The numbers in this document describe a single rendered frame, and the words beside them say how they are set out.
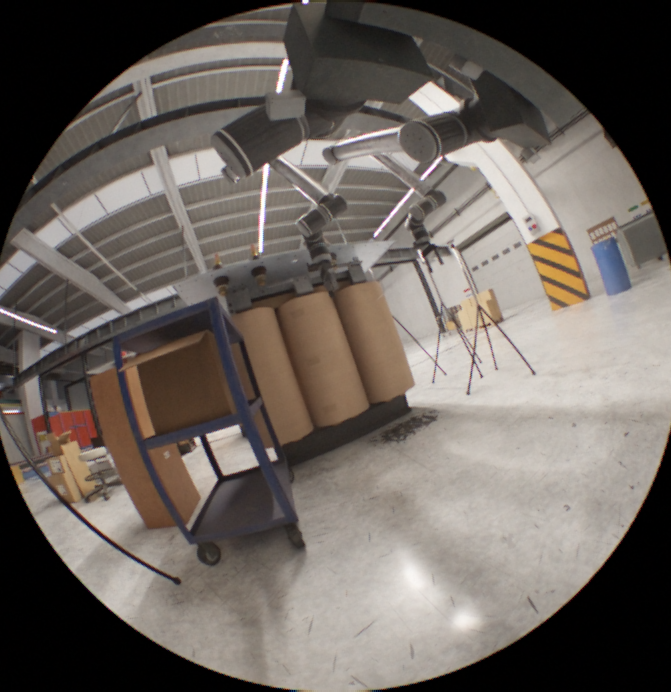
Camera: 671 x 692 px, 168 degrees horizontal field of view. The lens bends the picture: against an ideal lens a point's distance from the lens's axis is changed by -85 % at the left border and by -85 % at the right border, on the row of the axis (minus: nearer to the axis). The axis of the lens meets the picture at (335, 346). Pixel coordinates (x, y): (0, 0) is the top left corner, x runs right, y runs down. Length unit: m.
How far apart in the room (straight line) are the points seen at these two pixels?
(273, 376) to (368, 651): 1.37
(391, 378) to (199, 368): 1.29
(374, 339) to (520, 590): 1.57
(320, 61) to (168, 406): 0.96
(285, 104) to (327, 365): 1.36
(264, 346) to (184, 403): 0.80
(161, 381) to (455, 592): 1.00
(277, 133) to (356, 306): 1.27
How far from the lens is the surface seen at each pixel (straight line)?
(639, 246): 8.38
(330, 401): 1.49
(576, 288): 5.36
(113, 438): 1.47
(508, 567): 0.69
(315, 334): 1.49
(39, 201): 5.86
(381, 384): 1.65
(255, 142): 0.74
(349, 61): 0.56
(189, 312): 0.78
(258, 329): 1.46
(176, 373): 0.79
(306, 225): 1.16
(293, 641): 0.71
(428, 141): 1.00
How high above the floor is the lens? 0.60
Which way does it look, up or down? 4 degrees up
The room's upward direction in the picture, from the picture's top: 19 degrees counter-clockwise
